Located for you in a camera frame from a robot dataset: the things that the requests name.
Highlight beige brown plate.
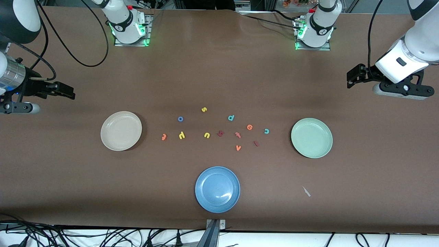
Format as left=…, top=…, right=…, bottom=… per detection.
left=100, top=111, right=143, bottom=152

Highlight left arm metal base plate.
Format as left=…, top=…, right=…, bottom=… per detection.
left=294, top=18, right=332, bottom=51

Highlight grey metal camera mount bracket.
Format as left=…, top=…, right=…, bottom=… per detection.
left=201, top=219, right=227, bottom=247

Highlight light green plate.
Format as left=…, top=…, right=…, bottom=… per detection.
left=290, top=118, right=333, bottom=159

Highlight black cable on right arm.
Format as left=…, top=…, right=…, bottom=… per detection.
left=10, top=0, right=109, bottom=81

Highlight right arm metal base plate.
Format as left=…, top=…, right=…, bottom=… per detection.
left=114, top=14, right=152, bottom=47

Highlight black cable on table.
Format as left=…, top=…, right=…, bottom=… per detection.
left=271, top=9, right=299, bottom=22
left=244, top=14, right=300, bottom=28

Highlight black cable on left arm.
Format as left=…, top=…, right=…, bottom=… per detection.
left=367, top=0, right=385, bottom=80

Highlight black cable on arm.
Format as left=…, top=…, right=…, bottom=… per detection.
left=367, top=0, right=385, bottom=80
left=10, top=0, right=109, bottom=81

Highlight blue plate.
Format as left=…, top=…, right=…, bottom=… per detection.
left=194, top=166, right=241, bottom=213

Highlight orange flowers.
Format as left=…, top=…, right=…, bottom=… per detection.
left=283, top=0, right=318, bottom=8

